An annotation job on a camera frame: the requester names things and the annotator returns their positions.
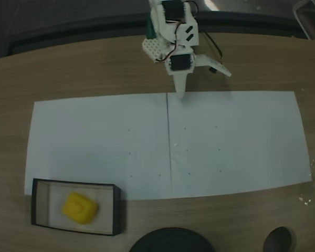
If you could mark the green table clamp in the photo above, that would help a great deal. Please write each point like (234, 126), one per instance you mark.
(150, 29)

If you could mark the white metal frame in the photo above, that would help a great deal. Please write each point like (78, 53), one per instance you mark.
(308, 29)

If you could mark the black round object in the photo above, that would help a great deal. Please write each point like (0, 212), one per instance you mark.
(170, 241)

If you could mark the yellow cube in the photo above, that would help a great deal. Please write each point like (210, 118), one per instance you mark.
(80, 208)

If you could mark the dark brown open box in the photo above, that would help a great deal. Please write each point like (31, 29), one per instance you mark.
(117, 210)

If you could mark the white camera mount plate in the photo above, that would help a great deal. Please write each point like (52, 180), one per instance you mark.
(214, 64)

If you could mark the dark oval object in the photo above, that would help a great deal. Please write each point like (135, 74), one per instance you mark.
(279, 240)

